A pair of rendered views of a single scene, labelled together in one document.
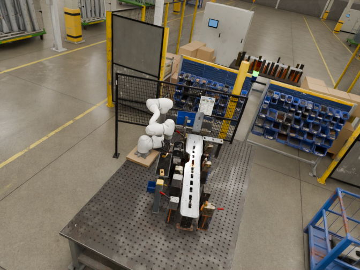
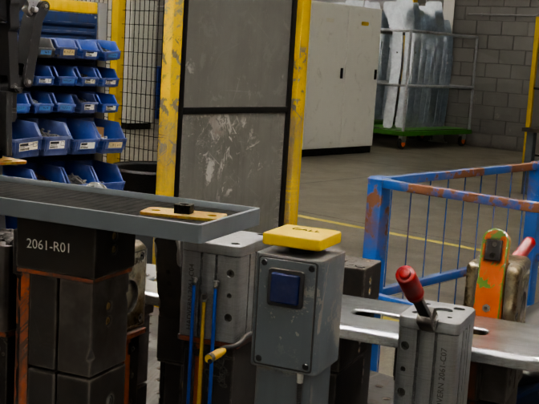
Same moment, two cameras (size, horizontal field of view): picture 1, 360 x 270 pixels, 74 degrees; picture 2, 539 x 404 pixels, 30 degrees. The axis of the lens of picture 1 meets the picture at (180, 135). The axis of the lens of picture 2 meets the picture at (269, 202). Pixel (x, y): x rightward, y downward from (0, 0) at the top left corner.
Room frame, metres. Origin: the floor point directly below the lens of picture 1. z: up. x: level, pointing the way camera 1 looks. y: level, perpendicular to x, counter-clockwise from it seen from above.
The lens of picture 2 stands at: (1.27, 0.99, 1.33)
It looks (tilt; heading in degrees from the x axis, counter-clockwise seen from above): 9 degrees down; 295
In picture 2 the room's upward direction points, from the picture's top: 3 degrees clockwise
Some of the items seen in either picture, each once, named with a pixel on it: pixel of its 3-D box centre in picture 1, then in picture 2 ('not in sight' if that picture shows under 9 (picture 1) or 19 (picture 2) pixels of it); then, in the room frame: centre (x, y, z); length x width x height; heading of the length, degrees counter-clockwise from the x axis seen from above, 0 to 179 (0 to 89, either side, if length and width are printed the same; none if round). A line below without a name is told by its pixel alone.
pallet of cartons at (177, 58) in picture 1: (176, 77); not in sight; (5.89, 0.38, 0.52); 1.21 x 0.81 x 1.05; 169
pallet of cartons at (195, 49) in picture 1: (196, 64); not in sight; (7.22, -0.08, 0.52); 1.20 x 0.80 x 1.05; 162
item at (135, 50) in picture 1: (135, 72); not in sight; (4.59, 1.14, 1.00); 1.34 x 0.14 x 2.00; 75
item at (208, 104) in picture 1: (206, 105); not in sight; (3.16, -0.30, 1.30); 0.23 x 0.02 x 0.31; 91
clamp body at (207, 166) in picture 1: (204, 172); not in sight; (2.21, -0.39, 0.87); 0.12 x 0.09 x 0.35; 91
